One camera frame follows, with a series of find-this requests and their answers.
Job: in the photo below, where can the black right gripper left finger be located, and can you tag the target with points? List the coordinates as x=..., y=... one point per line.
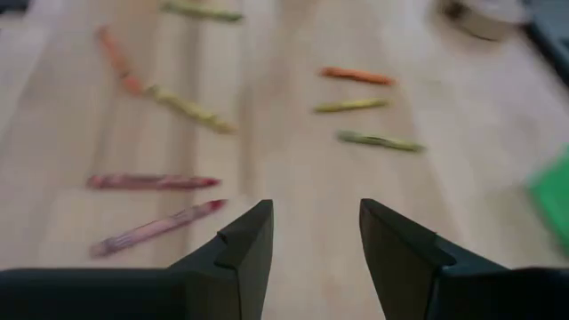
x=240, y=266

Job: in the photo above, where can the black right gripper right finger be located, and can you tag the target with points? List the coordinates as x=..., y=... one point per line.
x=400, y=258

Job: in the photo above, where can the green crayon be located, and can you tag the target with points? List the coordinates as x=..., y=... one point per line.
x=200, y=12
x=378, y=141

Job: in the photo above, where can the yellow crayon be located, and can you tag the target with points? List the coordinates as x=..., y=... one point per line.
x=351, y=105
x=186, y=108

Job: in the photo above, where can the green plastic basket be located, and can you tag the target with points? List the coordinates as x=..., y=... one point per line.
x=555, y=200

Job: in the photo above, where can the orange crayon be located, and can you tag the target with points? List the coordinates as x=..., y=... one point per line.
x=120, y=62
x=355, y=75

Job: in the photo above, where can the white lamp with wooden base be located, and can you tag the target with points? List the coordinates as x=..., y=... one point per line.
x=484, y=22

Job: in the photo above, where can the black table frame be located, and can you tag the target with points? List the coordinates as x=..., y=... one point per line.
x=555, y=35

